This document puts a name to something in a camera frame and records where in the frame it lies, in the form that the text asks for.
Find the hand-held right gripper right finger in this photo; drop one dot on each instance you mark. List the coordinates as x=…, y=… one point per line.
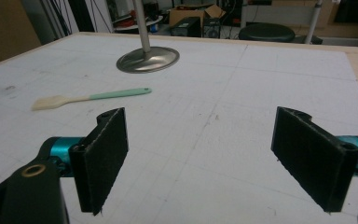
x=315, y=158

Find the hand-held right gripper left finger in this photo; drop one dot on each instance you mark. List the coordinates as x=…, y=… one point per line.
x=101, y=161

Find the metal stand with round base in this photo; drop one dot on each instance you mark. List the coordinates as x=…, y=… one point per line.
x=146, y=56

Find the black round stool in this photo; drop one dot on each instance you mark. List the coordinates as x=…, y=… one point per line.
x=266, y=32

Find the white metal pole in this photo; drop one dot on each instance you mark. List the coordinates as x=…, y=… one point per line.
x=313, y=20

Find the black computer case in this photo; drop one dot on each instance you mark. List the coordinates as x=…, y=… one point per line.
x=185, y=27

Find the cardboard box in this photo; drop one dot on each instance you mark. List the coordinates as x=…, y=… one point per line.
x=192, y=14

